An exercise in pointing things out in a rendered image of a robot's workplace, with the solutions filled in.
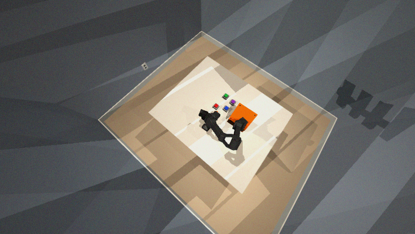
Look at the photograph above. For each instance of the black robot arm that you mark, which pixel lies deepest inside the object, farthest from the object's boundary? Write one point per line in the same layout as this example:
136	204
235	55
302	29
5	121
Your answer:
210	120

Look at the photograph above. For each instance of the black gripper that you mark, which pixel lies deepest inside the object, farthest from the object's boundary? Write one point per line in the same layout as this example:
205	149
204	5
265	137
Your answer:
205	127

